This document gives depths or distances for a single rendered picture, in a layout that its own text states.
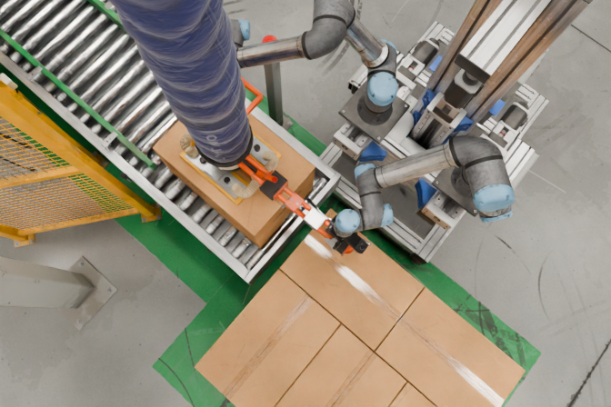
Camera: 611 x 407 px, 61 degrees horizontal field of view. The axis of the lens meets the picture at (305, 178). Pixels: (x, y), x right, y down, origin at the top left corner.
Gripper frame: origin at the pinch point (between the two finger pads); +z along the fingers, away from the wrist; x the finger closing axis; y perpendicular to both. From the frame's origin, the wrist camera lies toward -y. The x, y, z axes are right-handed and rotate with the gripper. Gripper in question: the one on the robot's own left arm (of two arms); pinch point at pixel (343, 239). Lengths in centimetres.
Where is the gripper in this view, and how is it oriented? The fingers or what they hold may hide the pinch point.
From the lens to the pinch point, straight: 207.9
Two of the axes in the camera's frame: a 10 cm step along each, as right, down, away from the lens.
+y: -7.7, -6.2, 1.4
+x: -6.3, 7.4, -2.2
